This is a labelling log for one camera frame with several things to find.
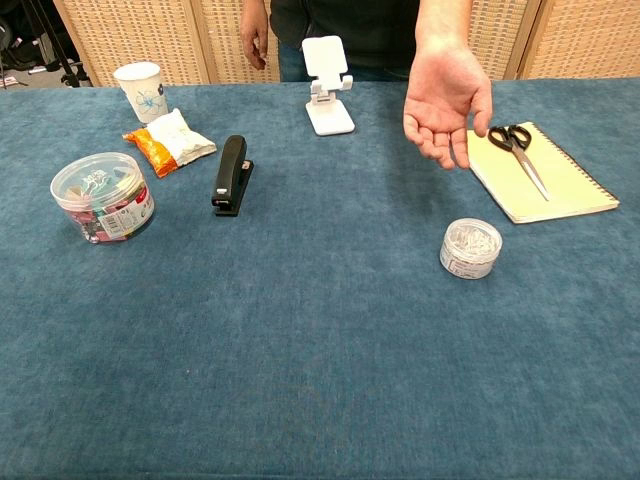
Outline person's right hand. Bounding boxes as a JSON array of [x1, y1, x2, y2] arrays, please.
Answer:
[[239, 14, 270, 71]]

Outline person's left hand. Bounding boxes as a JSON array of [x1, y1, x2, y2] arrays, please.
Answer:
[[402, 38, 494, 171]]

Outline person's right forearm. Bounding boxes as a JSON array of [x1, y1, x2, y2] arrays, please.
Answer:
[[239, 0, 272, 25]]

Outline person's left forearm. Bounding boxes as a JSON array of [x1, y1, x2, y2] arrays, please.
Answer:
[[414, 0, 474, 55]]

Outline small clear paperclip box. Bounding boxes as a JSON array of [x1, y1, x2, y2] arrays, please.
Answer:
[[439, 217, 503, 281]]

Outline white folding phone stand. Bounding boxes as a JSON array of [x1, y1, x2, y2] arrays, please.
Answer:
[[301, 34, 357, 137]]

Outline person's dark torso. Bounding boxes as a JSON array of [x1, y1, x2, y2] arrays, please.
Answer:
[[267, 0, 422, 83]]

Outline white paper cup blue flower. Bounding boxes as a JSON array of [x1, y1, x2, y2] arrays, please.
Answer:
[[112, 61, 170, 126]]

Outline wicker folding screen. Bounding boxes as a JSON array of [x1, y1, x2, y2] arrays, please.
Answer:
[[52, 0, 640, 87]]

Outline yellow spiral notebook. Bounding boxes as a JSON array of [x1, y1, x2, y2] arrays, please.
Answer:
[[466, 120, 621, 225]]

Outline orange white snack packet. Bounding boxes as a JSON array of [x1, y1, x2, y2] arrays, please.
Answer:
[[122, 107, 218, 179]]

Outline black stapler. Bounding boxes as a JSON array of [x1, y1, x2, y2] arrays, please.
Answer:
[[210, 134, 255, 218]]

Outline black tripod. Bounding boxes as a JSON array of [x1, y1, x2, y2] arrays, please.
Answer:
[[19, 0, 94, 89]]

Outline clear tub of binder clips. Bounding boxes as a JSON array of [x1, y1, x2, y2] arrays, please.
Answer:
[[49, 151, 156, 246]]

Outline blue table cloth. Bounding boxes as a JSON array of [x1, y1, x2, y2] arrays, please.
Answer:
[[0, 77, 640, 480]]

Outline black handled scissors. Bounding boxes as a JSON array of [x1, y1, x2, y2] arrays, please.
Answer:
[[487, 123, 551, 203]]

